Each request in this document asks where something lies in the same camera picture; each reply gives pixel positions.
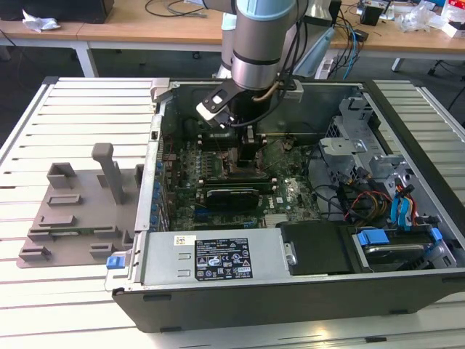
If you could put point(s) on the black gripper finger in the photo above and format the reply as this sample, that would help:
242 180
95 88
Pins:
248 156

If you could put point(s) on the silver CPU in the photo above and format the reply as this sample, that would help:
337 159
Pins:
233 163

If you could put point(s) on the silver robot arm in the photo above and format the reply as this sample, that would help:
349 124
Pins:
261 51

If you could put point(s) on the CPU socket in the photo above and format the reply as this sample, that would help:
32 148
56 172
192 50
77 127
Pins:
226 173

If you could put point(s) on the round coin battery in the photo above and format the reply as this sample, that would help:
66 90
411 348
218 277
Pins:
289 145

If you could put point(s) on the black graphics card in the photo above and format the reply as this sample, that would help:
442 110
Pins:
229 199

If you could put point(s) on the green motherboard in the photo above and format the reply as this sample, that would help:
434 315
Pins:
287 203

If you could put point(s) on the silver chipset heatsink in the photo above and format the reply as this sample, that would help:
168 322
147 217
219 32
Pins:
276 220

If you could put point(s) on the grey case latch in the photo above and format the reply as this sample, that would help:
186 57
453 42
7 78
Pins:
160 89

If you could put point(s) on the white power strip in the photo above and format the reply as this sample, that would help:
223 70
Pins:
326 66

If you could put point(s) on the silver drive cage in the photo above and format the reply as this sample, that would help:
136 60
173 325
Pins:
348 145

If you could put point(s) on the black plastic drive cover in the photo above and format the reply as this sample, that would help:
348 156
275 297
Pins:
316 251

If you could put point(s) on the silver power supply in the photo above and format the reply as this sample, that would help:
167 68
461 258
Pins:
163 261

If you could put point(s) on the small flat black device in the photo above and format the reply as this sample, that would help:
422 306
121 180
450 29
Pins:
362 35

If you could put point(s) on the wooden desk white legs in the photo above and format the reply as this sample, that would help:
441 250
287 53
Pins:
127 31
399 41

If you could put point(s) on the blue disk carrier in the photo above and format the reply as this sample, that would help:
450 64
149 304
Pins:
372 240

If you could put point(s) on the black PC case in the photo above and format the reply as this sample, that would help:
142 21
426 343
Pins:
254 309

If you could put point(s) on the small black box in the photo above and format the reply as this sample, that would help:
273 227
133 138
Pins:
371 16

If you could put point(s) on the blue case latch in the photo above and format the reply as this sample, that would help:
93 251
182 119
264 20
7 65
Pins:
115 262

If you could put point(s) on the silver hard disk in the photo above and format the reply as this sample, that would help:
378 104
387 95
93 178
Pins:
392 251

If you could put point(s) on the grey parts rack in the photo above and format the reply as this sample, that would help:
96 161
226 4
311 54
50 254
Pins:
87 218

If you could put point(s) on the green RAM stick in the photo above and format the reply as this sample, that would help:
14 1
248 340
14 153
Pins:
72 232

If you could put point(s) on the clear plastic bags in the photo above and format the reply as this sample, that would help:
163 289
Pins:
417 16

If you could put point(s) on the black chair base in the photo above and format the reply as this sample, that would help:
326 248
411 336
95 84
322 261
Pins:
441 66

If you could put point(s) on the large black box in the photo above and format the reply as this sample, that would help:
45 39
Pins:
54 9

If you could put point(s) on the crumpled white paper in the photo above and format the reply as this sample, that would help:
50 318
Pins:
40 22

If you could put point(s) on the white cardboard box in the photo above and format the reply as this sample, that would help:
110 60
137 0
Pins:
456 28

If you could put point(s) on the black camera bracket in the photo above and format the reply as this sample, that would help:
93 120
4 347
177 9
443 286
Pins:
227 91

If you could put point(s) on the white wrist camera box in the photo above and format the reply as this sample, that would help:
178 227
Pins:
214 114

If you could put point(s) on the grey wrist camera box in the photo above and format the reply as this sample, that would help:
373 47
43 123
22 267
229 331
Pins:
294 94

